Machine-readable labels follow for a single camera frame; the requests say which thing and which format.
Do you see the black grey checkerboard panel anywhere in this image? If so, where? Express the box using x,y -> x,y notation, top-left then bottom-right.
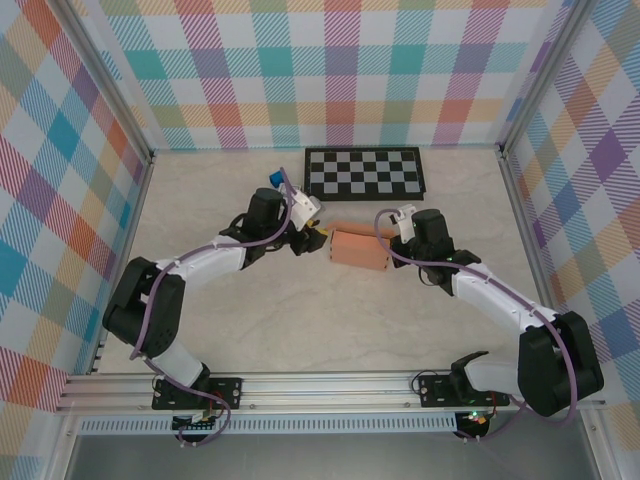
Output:
301,146 -> 427,202

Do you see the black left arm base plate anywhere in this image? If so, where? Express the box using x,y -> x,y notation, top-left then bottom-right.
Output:
151,377 -> 245,412

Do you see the grey metal panel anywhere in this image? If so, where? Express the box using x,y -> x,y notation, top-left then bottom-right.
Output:
64,433 -> 601,480

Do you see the small controller circuit board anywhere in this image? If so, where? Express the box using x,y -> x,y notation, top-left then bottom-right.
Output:
459,409 -> 491,429
172,412 -> 221,434

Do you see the aluminium frame post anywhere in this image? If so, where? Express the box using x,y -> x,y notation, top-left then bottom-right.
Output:
498,0 -> 596,161
59,0 -> 156,169

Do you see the aluminium mounting rail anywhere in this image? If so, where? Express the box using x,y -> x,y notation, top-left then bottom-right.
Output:
54,372 -> 609,414

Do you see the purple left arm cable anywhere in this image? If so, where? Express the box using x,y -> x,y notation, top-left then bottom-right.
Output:
128,167 -> 294,449

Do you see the salmon paper box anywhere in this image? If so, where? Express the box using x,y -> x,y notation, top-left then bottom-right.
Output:
327,221 -> 392,272

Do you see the slotted grey cable duct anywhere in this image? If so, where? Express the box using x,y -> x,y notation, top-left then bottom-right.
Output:
77,418 -> 459,435

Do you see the aluminium table side rail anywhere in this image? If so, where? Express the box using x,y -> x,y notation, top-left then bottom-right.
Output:
87,152 -> 156,376
498,147 -> 574,371

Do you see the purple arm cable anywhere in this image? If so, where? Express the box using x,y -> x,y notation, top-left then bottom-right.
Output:
128,167 -> 294,449
374,207 -> 579,446

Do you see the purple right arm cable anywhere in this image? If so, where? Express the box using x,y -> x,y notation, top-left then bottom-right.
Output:
374,207 -> 579,446

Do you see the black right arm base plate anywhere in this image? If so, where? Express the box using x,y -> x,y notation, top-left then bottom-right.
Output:
418,374 -> 511,409

